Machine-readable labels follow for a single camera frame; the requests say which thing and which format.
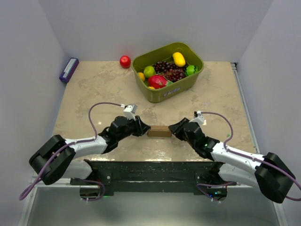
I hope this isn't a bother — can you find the red apple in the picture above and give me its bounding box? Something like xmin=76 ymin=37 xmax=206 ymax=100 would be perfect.
xmin=119 ymin=55 xmax=131 ymax=68

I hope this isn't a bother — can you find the purple white rectangular box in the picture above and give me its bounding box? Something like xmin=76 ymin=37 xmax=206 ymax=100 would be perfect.
xmin=59 ymin=57 xmax=79 ymax=84

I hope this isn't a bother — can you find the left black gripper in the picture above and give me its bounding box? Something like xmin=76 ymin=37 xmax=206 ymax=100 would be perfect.
xmin=117 ymin=116 xmax=150 ymax=142

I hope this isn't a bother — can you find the brown cardboard paper box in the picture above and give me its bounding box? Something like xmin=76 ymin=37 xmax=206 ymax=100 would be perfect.
xmin=147 ymin=125 xmax=172 ymax=137

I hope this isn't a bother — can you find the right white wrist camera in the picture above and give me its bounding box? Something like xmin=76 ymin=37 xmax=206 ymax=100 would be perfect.
xmin=190 ymin=111 xmax=205 ymax=126

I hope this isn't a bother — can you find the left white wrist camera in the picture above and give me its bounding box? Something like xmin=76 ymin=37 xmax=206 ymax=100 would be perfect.
xmin=123 ymin=104 xmax=138 ymax=121

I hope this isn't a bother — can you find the olive green plastic bin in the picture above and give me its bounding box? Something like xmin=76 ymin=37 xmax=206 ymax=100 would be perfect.
xmin=131 ymin=42 xmax=204 ymax=103

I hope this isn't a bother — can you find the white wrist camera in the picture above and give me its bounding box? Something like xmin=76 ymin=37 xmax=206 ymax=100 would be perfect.
xmin=123 ymin=104 xmax=138 ymax=121
xmin=190 ymin=111 xmax=205 ymax=126

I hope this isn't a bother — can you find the red dragon fruit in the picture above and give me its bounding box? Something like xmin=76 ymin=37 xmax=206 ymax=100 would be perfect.
xmin=148 ymin=74 xmax=168 ymax=89

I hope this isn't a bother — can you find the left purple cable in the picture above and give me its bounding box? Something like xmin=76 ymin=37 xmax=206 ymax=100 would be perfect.
xmin=18 ymin=102 xmax=127 ymax=201

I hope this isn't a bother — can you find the small orange fruit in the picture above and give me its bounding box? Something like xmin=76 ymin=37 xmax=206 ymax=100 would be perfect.
xmin=138 ymin=72 xmax=145 ymax=81

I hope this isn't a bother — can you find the dark purple grape bunch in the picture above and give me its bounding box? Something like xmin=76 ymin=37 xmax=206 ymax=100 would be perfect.
xmin=153 ymin=61 xmax=187 ymax=82

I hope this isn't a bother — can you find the small green watermelon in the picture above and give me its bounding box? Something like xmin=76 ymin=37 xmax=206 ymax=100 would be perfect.
xmin=185 ymin=65 xmax=199 ymax=77

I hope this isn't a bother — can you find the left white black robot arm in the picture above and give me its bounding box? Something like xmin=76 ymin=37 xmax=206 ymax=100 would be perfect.
xmin=29 ymin=116 xmax=151 ymax=185

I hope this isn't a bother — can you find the yellow mango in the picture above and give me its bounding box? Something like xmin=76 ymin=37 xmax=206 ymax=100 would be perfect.
xmin=172 ymin=52 xmax=186 ymax=67

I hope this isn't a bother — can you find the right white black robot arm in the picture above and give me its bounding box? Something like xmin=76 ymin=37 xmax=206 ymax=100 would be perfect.
xmin=169 ymin=118 xmax=295 ymax=203

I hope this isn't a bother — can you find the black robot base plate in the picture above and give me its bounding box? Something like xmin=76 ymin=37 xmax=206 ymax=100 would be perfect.
xmin=71 ymin=161 xmax=230 ymax=201

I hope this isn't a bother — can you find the green lime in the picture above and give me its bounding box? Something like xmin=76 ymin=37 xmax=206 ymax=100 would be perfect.
xmin=143 ymin=66 xmax=156 ymax=79

